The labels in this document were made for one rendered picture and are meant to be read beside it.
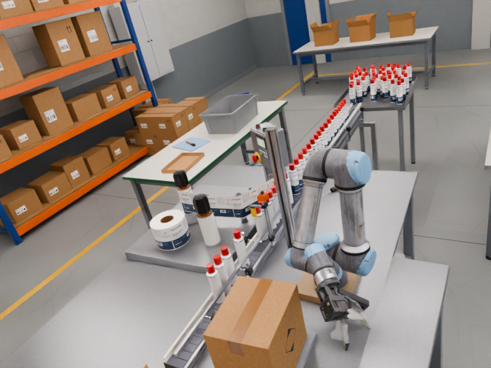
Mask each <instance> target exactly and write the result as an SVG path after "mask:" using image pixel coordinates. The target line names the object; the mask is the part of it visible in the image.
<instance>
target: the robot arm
mask: <svg viewBox="0 0 491 368"><path fill-rule="evenodd" d="M371 172H372V166H371V162H370V158H369V157H368V155H367V154H365V153H363V152H360V151H357V150H343V149H336V148H331V147H326V148H323V149H321V150H318V151H317V152H315V153H314V154H313V155H312V156H311V158H310V159H309V161H308V162H307V164H306V166H305V168H304V171H303V174H302V181H303V182H304V185H303V190H302V198H301V202H300V210H299V215H298V219H297V227H296V232H295V236H294V244H293V248H290V249H288V250H287V252H286V254H285V258H284V259H285V263H286V264H287V265H288V266H290V267H293V268H294V269H298V270H301V271H304V272H307V273H309V274H312V275H313V280H314V283H315V285H316V287H317V288H315V291H316V294H317V296H318V298H319V301H320V303H321V306H320V307H319V309H320V311H321V313H322V316H323V318H324V321H325V322H330V321H336V322H335V330H333V331H332V332H331V333H330V336H331V338H332V339H334V340H340V341H341V342H342V344H343V347H344V349H345V350H348V348H349V336H348V333H347V329H348V324H347V323H346V322H345V321H344V319H349V318H350V319H353V320H359V321H361V322H363V323H364V325H365V326H366V327H368V328H369V329H371V326H370V323H369V321H368V318H367V316H366V314H365V313H364V311H365V310H366V309H367V308H368V307H369V306H370V302H369V300H367V299H364V298H362V297H361V296H357V295H356V294H353V293H351V292H349V291H346V290H344V289H342V288H343V287H344V286H345V285H346V284H347V282H348V275H347V272H351V273H354V274H356V275H361V276H366V275H368V274H369V273H370V272H371V270H372V268H373V266H374V264H375V262H376V251H375V250H374V249H370V243H369V241H368V240H367V239H366V238H365V219H364V208H363V197H362V189H363V188H364V187H365V185H366V183H367V182H368V181H369V179H370V176H371ZM327 178H329V179H333V180H334V186H335V188H336V189H338V190H339V197H340V211H341V219H342V227H343V240H342V241H340V237H339V236H338V235H337V234H336V233H332V232H326V233H323V234H320V235H318V236H317V237H315V238H314V236H315V232H316V224H317V219H318V215H319V207H320V203H321V195H322V191H323V186H324V185H326V184H327ZM346 271H347V272H346ZM322 311H324V314H325V316H326V318H325V317H324V314H323V312H322Z"/></svg>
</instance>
